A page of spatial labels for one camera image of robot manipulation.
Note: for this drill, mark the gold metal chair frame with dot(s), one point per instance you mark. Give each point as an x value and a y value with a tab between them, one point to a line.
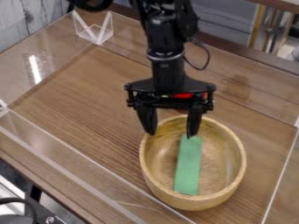
272	27

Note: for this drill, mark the black table leg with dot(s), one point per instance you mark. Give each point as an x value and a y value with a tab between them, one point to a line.
35	193

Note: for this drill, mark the green flat stick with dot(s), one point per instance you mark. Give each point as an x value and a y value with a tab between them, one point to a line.
189	166

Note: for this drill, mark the clear acrylic front panel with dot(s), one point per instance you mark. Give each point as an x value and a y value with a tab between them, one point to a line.
87	188

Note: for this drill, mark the brown wooden bowl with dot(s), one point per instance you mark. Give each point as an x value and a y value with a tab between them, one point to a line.
224	163

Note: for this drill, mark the red plush tomato toy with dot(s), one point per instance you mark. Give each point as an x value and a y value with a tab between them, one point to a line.
189	95

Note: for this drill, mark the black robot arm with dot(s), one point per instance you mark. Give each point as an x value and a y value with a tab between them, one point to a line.
170	24

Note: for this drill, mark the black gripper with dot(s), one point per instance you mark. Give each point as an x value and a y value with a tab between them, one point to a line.
153	93

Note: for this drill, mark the clear acrylic corner bracket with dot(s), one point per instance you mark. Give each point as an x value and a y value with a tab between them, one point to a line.
94	33

